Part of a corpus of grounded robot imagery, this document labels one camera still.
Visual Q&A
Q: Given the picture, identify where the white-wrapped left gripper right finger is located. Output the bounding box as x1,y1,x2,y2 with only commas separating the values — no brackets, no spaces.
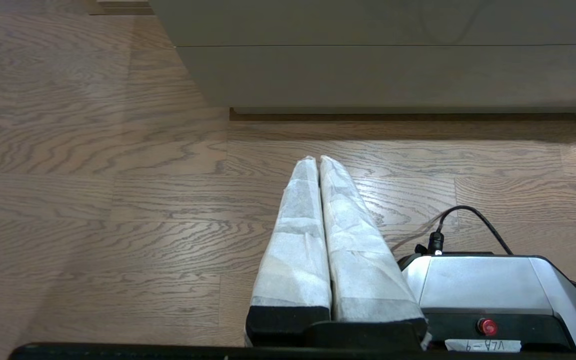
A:
310,155,429,351

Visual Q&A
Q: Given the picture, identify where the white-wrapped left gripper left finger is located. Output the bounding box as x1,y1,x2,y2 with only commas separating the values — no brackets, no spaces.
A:
245,156,332,347

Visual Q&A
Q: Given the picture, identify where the black base cable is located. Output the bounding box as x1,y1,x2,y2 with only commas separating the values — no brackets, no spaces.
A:
427,205,576,315

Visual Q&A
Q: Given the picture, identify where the beige glossy cabinet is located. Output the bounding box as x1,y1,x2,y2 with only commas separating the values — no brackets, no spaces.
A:
148,0,576,122

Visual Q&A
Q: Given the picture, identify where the white paper base label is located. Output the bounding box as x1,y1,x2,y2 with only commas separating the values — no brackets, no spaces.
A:
444,339,523,353

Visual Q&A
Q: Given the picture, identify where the beige long drawer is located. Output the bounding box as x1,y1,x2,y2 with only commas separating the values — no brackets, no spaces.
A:
148,0,576,48

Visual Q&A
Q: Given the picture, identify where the red emergency stop button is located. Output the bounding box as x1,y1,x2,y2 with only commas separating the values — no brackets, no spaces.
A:
477,318,499,337

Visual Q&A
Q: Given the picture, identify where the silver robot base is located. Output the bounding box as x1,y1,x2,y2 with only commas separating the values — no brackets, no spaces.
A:
397,251,576,356

